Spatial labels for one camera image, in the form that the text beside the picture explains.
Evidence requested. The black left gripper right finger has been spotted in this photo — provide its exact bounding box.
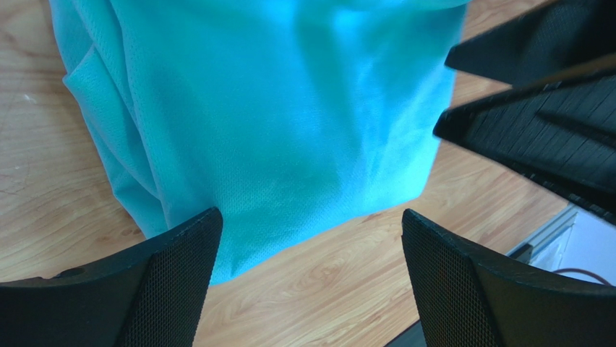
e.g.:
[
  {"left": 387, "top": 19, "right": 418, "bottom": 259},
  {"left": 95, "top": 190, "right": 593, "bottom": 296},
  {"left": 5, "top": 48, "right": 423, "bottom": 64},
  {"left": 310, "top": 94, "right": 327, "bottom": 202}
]
[{"left": 402, "top": 210, "right": 615, "bottom": 346}]

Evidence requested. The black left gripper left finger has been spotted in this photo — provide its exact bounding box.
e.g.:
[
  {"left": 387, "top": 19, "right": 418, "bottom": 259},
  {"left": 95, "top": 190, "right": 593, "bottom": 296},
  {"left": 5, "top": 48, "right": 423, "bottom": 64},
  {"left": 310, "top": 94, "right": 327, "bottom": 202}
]
[{"left": 1, "top": 208, "right": 223, "bottom": 346}]

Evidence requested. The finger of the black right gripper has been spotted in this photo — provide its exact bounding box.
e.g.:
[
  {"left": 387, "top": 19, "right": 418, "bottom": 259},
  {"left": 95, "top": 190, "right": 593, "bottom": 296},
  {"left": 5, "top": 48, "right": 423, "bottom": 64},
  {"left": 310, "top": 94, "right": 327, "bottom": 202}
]
[
  {"left": 445, "top": 0, "right": 615, "bottom": 87},
  {"left": 434, "top": 72, "right": 615, "bottom": 223}
]

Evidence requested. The light teal t-shirt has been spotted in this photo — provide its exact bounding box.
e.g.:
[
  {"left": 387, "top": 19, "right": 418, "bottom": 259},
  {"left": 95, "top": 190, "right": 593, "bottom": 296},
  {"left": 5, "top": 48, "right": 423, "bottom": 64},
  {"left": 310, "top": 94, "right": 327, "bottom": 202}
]
[{"left": 50, "top": 1, "right": 467, "bottom": 285}]

